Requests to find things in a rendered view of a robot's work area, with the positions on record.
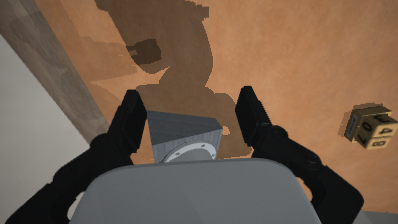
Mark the tan number cube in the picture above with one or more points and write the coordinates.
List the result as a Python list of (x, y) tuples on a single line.
[(371, 143), (379, 125)]

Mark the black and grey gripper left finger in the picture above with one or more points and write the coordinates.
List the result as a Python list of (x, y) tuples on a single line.
[(51, 203)]

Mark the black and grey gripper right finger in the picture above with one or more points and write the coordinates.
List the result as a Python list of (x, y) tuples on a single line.
[(334, 200)]

